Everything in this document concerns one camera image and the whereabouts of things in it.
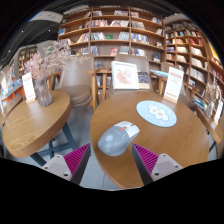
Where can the low book display shelf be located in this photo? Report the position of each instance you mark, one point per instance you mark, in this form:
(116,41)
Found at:
(10,90)

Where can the small wooden book shelf unit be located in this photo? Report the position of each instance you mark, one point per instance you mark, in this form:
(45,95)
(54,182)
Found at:
(26,55)

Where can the dark covered book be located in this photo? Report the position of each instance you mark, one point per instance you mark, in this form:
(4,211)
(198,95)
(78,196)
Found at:
(143,80)

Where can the round wooden side table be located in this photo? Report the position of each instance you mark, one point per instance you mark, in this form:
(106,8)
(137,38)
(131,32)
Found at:
(213,128)
(33,126)

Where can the white and orange sign card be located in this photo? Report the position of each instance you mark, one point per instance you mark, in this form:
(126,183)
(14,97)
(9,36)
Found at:
(218,111)
(28,86)

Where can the white framed flower picture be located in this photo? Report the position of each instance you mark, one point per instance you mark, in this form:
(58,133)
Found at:
(125,76)

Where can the glass vase with pink flowers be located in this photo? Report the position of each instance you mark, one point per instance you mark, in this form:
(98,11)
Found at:
(43,95)

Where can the brown wooden armchair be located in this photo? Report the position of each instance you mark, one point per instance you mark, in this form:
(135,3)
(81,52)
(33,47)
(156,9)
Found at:
(75,90)
(140,65)
(160,85)

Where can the curved wooden book shelf unit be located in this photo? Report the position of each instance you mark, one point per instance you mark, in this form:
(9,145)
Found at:
(195,56)

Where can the large wooden book shelf unit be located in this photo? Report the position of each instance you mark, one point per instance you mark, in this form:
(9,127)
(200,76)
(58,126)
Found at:
(110,33)

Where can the white hanging ceiling panel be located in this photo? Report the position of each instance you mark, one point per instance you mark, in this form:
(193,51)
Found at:
(46,16)

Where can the grey computer mouse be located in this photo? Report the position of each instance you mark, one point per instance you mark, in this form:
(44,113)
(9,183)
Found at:
(116,140)

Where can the stack of books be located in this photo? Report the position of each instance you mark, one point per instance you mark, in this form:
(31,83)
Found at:
(200,102)

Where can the round light blue mouse pad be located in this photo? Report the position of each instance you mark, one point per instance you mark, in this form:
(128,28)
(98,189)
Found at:
(156,114)

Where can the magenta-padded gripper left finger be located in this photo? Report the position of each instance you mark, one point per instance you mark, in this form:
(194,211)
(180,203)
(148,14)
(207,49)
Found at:
(56,165)

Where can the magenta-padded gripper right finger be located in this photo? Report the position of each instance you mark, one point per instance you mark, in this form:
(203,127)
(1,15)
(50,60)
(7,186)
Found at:
(165,165)

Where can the glass vase with pale flowers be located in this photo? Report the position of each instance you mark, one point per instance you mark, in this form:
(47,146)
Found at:
(210,106)

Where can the white and orange sign stand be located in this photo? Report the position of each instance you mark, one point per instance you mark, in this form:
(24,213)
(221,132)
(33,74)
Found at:
(173,85)

